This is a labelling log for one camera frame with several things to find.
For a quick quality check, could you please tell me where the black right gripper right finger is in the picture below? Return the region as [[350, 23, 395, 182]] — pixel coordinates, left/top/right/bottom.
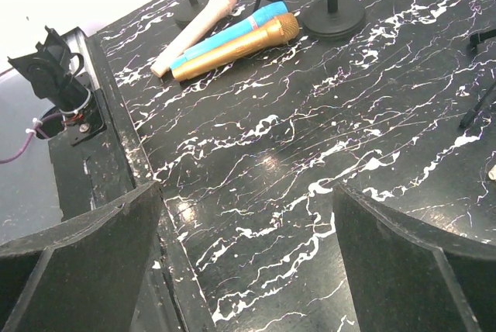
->
[[332, 184, 495, 331]]

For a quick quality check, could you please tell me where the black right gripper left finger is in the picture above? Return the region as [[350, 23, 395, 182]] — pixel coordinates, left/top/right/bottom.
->
[[1, 182, 162, 331]]

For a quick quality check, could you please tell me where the black tripod shock-mount stand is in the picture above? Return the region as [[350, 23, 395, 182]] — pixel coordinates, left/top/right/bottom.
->
[[459, 29, 496, 130]]

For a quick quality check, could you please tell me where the black round-base clamp stand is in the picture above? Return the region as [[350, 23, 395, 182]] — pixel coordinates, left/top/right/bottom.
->
[[301, 0, 366, 42]]

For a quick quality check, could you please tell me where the gold toy microphone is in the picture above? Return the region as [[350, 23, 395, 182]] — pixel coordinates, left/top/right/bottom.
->
[[171, 12, 299, 81]]

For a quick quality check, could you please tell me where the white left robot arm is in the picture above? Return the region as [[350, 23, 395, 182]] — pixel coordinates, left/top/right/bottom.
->
[[8, 26, 106, 146]]

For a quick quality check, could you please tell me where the black left clamp stand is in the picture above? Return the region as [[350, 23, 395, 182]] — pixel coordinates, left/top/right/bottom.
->
[[174, 0, 204, 29]]

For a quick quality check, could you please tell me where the pink toy microphone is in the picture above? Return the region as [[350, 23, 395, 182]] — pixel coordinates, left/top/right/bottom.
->
[[150, 0, 237, 78]]

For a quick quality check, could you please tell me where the blue toy microphone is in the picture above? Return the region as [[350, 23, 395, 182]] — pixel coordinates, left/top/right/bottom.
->
[[170, 1, 288, 70]]

